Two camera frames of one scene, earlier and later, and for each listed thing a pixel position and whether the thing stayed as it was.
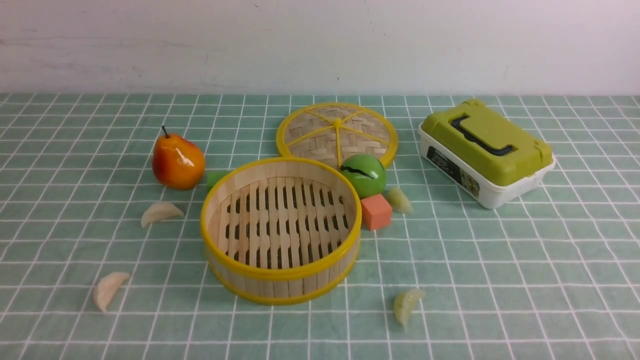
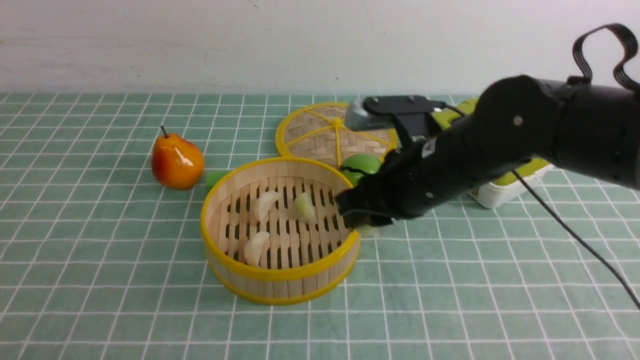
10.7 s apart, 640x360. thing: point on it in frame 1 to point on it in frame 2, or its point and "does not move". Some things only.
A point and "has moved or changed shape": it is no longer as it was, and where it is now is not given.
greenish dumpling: (403, 304) to (303, 209)
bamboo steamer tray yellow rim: (280, 231) does not move
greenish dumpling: (399, 201) has moved or changed shape
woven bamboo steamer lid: (328, 132) does not move
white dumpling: (107, 287) to (256, 249)
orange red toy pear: (178, 163) does not move
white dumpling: (159, 210) to (264, 203)
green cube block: (213, 176) does not move
